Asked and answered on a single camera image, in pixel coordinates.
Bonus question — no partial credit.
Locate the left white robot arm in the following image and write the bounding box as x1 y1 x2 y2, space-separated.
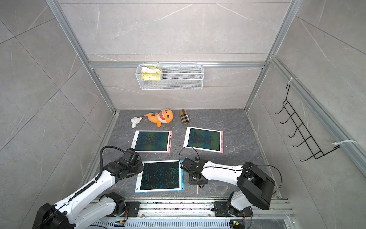
32 146 144 229

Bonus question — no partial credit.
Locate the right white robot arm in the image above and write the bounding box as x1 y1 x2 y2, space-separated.
181 158 275 216

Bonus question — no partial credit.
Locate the left pink framed writing tablet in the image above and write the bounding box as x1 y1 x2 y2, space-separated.
131 130 173 153

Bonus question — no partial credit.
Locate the pink framed writing tablet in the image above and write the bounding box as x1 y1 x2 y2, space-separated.
183 127 224 153
131 130 173 153

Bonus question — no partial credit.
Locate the blue framed writing tablet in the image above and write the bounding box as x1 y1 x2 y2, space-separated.
134 160 184 193

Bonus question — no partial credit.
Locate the right pink framed writing tablet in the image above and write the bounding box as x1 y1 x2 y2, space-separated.
183 127 224 153

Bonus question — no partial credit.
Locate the white small plush toy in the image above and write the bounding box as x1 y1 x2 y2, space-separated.
130 116 143 128

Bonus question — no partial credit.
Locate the orange shark plush toy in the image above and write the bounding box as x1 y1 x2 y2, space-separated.
145 109 174 127

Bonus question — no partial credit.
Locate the yellow white cloth in basket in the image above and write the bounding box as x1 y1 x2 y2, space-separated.
141 66 163 81

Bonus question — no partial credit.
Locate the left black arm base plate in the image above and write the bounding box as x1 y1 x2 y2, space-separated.
112 201 141 217

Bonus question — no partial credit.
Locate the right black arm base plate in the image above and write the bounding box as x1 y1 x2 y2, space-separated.
211 201 253 217

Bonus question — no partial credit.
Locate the white wire mesh basket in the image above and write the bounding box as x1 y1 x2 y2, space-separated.
135 64 205 90

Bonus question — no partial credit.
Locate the black wire hook rack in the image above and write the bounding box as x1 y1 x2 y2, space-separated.
275 84 340 162

